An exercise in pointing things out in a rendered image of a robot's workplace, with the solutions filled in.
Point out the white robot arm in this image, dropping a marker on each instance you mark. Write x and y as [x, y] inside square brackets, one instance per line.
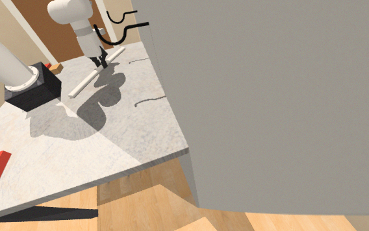
[18, 76]

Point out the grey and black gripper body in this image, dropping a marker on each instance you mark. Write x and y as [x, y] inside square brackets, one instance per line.
[90, 45]

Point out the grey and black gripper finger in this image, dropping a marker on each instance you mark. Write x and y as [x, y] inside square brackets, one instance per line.
[96, 61]
[104, 54]

